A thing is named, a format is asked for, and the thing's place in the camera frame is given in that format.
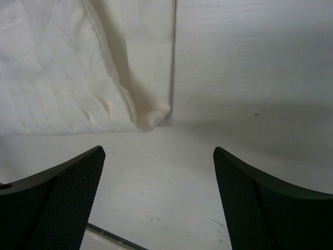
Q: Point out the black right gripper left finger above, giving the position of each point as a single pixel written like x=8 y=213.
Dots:
x=50 y=209

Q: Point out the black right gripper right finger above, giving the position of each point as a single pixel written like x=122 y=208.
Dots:
x=265 y=212

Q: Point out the white fabric skirt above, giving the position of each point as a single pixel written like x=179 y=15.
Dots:
x=76 y=67

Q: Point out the aluminium table edge rail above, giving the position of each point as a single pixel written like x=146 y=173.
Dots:
x=117 y=240

